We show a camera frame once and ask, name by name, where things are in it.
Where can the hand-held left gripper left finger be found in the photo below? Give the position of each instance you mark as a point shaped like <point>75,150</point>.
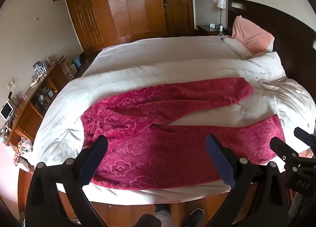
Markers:
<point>91,161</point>

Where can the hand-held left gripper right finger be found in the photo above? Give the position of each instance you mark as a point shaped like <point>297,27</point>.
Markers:
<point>222,161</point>

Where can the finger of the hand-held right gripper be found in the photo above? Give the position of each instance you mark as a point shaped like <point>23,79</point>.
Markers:
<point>281,147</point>
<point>305,134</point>

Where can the magenta fleece pants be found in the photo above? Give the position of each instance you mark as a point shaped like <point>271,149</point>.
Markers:
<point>153,148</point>

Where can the person's dark shoe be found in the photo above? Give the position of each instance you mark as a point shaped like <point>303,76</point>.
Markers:
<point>196,216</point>
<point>161,209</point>

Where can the wooden sideboard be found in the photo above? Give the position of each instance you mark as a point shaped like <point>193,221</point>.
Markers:
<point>29,116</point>

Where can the person's grey trousers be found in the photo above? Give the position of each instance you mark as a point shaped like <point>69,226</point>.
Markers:
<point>165,220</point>

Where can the white tablet screen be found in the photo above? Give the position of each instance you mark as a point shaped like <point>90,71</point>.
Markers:
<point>6,110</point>

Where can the blue bin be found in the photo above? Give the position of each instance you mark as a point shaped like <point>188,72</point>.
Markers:
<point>77,62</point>

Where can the electric kettle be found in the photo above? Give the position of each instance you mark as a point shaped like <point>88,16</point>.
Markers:
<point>39,70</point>

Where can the white pillow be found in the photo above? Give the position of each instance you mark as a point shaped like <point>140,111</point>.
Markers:
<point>238,48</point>

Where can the pink pillow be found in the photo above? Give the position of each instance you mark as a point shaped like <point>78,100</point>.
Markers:
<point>250,36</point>

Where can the dark wooden headboard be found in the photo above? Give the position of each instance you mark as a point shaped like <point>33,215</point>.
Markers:
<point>284,20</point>

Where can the white bed duvet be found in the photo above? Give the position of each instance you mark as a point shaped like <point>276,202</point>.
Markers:
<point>158,57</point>

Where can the dark wooden nightstand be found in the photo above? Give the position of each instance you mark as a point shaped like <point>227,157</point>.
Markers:
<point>205,29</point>

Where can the white bedside lamp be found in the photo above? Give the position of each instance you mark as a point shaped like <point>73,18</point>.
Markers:
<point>221,4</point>

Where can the wooden wardrobe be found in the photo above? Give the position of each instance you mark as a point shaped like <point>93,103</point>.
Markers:
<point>111,7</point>

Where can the wooden door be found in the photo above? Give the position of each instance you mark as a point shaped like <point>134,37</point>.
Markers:
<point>177,2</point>

